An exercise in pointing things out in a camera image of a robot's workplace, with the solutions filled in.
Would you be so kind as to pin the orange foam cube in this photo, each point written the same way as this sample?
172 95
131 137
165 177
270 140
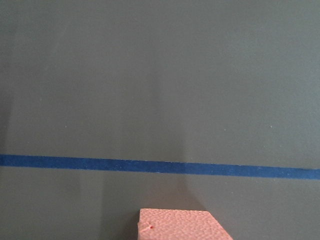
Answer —
176 224

